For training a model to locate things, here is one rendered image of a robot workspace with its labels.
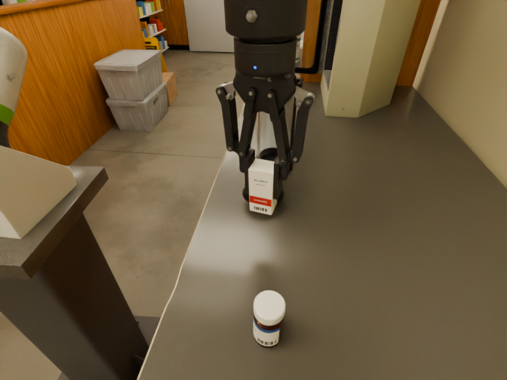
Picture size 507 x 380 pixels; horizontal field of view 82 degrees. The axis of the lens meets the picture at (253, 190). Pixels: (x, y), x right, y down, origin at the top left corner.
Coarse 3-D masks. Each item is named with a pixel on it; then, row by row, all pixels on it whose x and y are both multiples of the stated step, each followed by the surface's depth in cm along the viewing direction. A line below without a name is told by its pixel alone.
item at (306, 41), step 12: (312, 0) 108; (312, 12) 110; (312, 24) 112; (324, 24) 112; (300, 36) 116; (312, 36) 115; (300, 48) 118; (312, 48) 117; (300, 60) 121; (312, 60) 120
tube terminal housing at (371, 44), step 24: (360, 0) 80; (384, 0) 79; (408, 0) 86; (360, 24) 84; (384, 24) 84; (408, 24) 92; (336, 48) 88; (360, 48) 87; (384, 48) 90; (336, 72) 92; (360, 72) 91; (384, 72) 97; (336, 96) 97; (360, 96) 96; (384, 96) 104
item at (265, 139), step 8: (288, 104) 62; (264, 112) 64; (288, 112) 64; (264, 120) 65; (288, 120) 65; (264, 128) 66; (272, 128) 66; (288, 128) 66; (264, 136) 68; (272, 136) 67; (288, 136) 68; (264, 144) 69; (272, 144) 68; (264, 152) 70; (272, 152) 69; (272, 160) 71
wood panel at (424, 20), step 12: (432, 0) 108; (420, 12) 110; (432, 12) 110; (420, 24) 113; (432, 24) 112; (420, 36) 115; (408, 48) 118; (420, 48) 118; (408, 60) 121; (420, 60) 120; (408, 72) 124; (396, 84) 127; (408, 84) 127
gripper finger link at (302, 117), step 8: (304, 104) 36; (304, 112) 37; (296, 120) 38; (304, 120) 38; (296, 128) 39; (304, 128) 39; (296, 136) 39; (304, 136) 41; (296, 144) 40; (296, 152) 41; (296, 160) 41
